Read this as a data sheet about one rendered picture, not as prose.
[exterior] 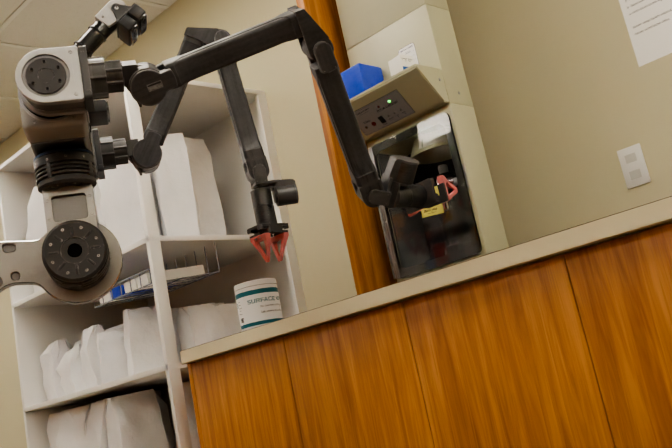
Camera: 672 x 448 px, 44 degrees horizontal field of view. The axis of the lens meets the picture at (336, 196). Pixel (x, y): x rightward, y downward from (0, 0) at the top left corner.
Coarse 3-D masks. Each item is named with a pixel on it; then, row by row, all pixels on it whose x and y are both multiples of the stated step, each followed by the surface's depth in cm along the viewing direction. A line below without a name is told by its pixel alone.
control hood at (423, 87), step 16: (416, 64) 221; (384, 80) 229; (400, 80) 226; (416, 80) 224; (432, 80) 224; (368, 96) 234; (416, 96) 227; (432, 96) 225; (416, 112) 231; (384, 128) 239
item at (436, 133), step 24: (432, 120) 229; (384, 144) 242; (408, 144) 235; (432, 144) 229; (456, 144) 224; (384, 168) 241; (432, 168) 229; (456, 168) 223; (408, 216) 235; (432, 216) 229; (456, 216) 223; (408, 240) 234; (432, 240) 228; (456, 240) 223; (408, 264) 234; (432, 264) 228
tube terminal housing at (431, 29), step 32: (384, 32) 244; (416, 32) 236; (448, 32) 238; (352, 64) 253; (384, 64) 244; (448, 64) 232; (448, 96) 227; (480, 160) 229; (480, 192) 224; (480, 224) 219
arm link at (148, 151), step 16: (192, 32) 230; (208, 32) 231; (192, 48) 230; (176, 96) 227; (160, 112) 225; (160, 128) 224; (144, 144) 221; (160, 144) 228; (144, 160) 220; (160, 160) 222
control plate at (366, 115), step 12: (384, 96) 231; (396, 96) 230; (360, 108) 238; (372, 108) 236; (384, 108) 234; (396, 108) 233; (408, 108) 231; (360, 120) 240; (372, 120) 239; (396, 120) 236; (372, 132) 242
